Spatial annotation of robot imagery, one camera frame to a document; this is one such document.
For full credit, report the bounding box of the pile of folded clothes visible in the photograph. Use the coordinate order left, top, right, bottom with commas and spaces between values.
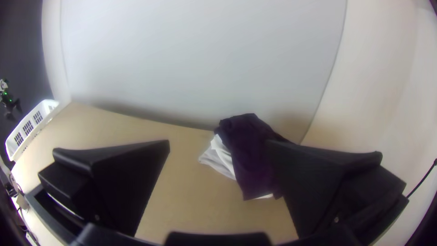
198, 113, 294, 201

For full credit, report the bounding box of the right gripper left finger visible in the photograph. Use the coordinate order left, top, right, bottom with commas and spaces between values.
37, 139, 171, 237

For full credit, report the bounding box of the white laundry basket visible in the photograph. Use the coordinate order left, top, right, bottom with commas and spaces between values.
5, 99, 61, 162

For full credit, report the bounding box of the black cable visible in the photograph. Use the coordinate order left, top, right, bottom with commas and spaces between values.
406, 159, 437, 199

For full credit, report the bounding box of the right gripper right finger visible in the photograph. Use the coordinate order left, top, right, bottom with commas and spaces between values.
265, 139, 410, 240

